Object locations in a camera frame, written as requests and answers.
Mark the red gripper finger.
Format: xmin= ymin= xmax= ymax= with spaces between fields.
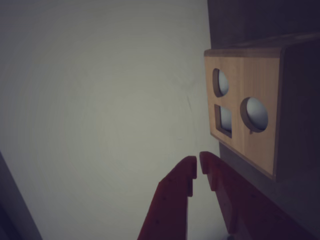
xmin=199 ymin=150 xmax=311 ymax=240
xmin=136 ymin=155 xmax=199 ymax=240

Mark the wooden shape sorter box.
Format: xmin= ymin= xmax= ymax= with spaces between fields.
xmin=203 ymin=37 xmax=320 ymax=201

